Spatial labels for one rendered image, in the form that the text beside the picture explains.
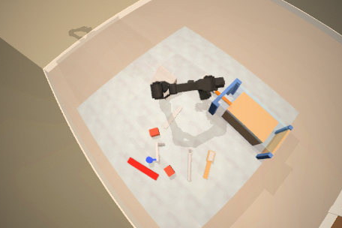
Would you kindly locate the red flat bar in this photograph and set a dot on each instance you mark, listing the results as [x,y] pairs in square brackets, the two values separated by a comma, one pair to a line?
[143,168]

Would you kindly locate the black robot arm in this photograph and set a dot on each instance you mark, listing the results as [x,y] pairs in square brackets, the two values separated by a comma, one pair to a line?
[204,86]

